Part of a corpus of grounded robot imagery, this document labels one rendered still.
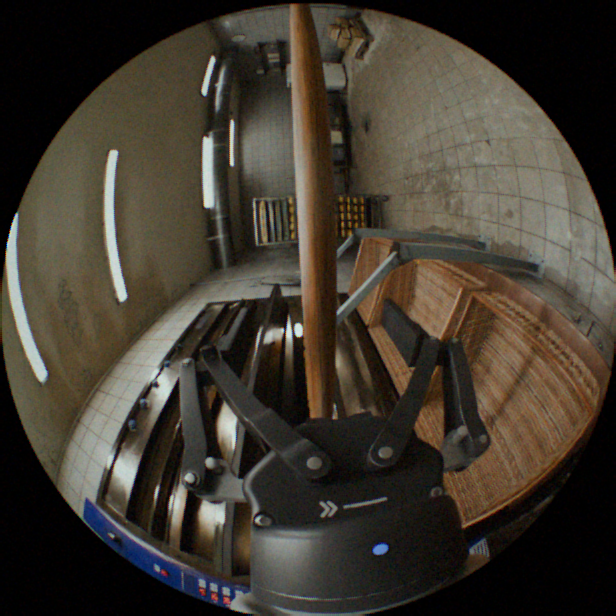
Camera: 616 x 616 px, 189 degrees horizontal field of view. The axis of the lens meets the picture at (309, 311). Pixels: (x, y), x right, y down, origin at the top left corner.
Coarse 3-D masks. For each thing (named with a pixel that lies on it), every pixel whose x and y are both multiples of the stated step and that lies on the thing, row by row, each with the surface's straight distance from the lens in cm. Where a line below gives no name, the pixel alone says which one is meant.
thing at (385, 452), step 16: (432, 336) 16; (432, 352) 15; (416, 368) 13; (432, 368) 13; (416, 384) 12; (400, 400) 10; (416, 400) 10; (400, 416) 10; (416, 416) 10; (384, 432) 9; (400, 432) 9; (384, 448) 8; (400, 448) 8; (368, 464) 8; (384, 464) 8
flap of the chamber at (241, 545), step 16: (272, 304) 133; (272, 320) 122; (272, 336) 113; (256, 352) 92; (272, 352) 106; (256, 368) 83; (272, 368) 101; (256, 384) 79; (272, 384) 95; (272, 400) 91; (240, 432) 65; (240, 448) 62; (256, 448) 70; (240, 464) 60; (256, 464) 68; (240, 512) 59; (224, 528) 57; (240, 528) 59; (224, 544) 57; (240, 544) 59; (224, 560) 58; (240, 560) 60
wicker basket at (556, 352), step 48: (480, 336) 79; (528, 336) 53; (432, 384) 77; (480, 384) 86; (528, 384) 73; (576, 384) 51; (432, 432) 80; (528, 432) 76; (576, 432) 57; (480, 480) 77; (528, 480) 67
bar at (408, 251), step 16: (352, 240) 104; (432, 240) 122; (448, 240) 129; (464, 240) 138; (480, 240) 159; (400, 256) 58; (416, 256) 61; (432, 256) 64; (448, 256) 68; (464, 256) 72; (480, 256) 79; (496, 256) 87; (528, 256) 134; (384, 272) 58; (528, 272) 133; (544, 272) 129; (368, 288) 58; (352, 304) 59; (336, 368) 47; (336, 384) 42; (336, 400) 39; (336, 416) 37
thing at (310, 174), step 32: (320, 64) 24; (320, 96) 20; (320, 128) 18; (320, 160) 16; (320, 192) 16; (320, 224) 16; (320, 256) 16; (320, 288) 17; (320, 320) 18; (320, 352) 20; (320, 384) 22; (320, 416) 27
